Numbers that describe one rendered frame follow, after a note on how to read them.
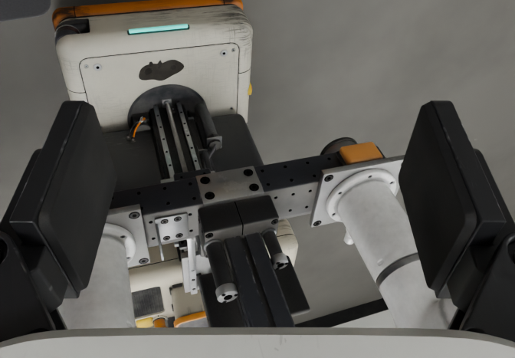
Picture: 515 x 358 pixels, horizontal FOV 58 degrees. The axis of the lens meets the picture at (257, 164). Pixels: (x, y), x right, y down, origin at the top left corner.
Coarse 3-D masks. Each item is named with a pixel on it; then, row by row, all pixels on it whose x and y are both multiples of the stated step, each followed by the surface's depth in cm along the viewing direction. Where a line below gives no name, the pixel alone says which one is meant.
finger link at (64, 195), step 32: (64, 128) 11; (96, 128) 12; (32, 160) 11; (64, 160) 10; (96, 160) 12; (32, 192) 10; (64, 192) 10; (96, 192) 12; (0, 224) 10; (32, 224) 9; (64, 224) 10; (96, 224) 12; (32, 256) 10; (64, 256) 10; (64, 288) 11
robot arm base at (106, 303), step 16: (112, 224) 66; (112, 240) 66; (128, 240) 68; (96, 256) 63; (112, 256) 64; (128, 256) 71; (96, 272) 61; (112, 272) 62; (128, 272) 66; (96, 288) 59; (112, 288) 60; (128, 288) 63; (64, 304) 59; (80, 304) 58; (96, 304) 58; (112, 304) 59; (128, 304) 61; (64, 320) 57; (80, 320) 56; (96, 320) 56; (112, 320) 57; (128, 320) 59
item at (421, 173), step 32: (416, 128) 12; (448, 128) 11; (416, 160) 12; (448, 160) 10; (480, 160) 11; (416, 192) 12; (448, 192) 10; (480, 192) 10; (416, 224) 12; (448, 224) 10; (480, 224) 9; (512, 224) 10; (448, 256) 10; (480, 256) 10; (448, 288) 11
